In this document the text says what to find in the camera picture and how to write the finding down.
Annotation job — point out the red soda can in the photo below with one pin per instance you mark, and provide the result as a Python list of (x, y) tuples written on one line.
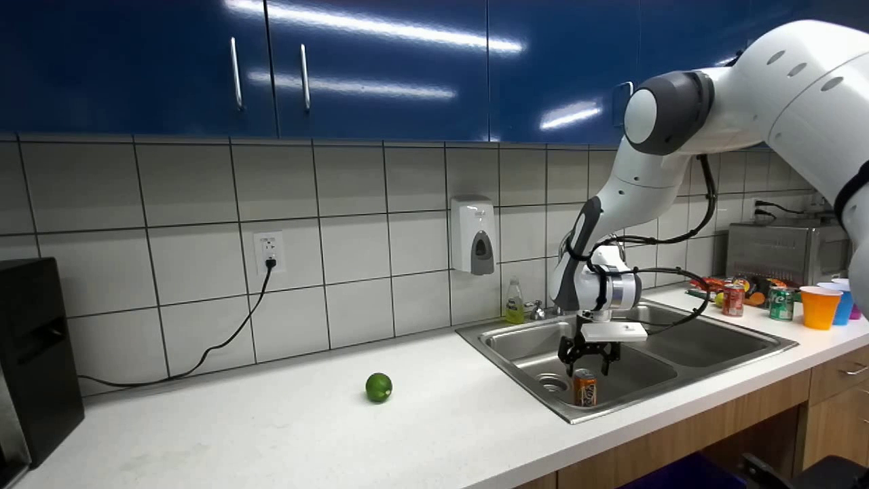
[(732, 301)]

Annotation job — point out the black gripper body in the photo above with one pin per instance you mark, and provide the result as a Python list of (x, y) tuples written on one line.
[(594, 349)]

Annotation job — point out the black coffee maker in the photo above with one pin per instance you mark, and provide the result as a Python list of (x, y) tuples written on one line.
[(43, 362)]

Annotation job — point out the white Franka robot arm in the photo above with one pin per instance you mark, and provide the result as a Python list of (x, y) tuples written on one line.
[(796, 90)]

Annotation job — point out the stainless steel double sink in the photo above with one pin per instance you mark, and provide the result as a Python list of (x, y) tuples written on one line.
[(708, 343)]

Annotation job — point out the orange plastic cup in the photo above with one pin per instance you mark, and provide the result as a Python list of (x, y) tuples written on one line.
[(821, 310)]

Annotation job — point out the white wall outlet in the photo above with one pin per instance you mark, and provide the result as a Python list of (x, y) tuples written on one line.
[(271, 248)]

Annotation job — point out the blue cabinet door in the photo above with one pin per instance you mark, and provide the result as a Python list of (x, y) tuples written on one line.
[(389, 64), (119, 64), (552, 56)]

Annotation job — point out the green soda can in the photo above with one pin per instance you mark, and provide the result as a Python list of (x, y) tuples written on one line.
[(781, 305)]

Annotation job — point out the orange soda can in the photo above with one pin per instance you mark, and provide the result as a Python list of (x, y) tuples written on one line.
[(584, 389)]

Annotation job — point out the wooden drawer front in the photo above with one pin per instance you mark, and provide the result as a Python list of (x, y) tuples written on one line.
[(838, 385)]

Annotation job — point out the white wall soap dispenser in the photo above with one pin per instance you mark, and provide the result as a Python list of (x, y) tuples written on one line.
[(472, 235)]

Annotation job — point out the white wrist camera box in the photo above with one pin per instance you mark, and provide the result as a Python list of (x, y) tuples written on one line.
[(616, 332)]

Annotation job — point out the green lime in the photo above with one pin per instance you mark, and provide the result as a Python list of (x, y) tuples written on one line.
[(379, 388)]

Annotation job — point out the blue plastic cup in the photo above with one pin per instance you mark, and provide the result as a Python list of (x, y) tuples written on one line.
[(846, 303)]

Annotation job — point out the green dish soap bottle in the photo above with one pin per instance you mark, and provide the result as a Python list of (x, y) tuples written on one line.
[(518, 310)]

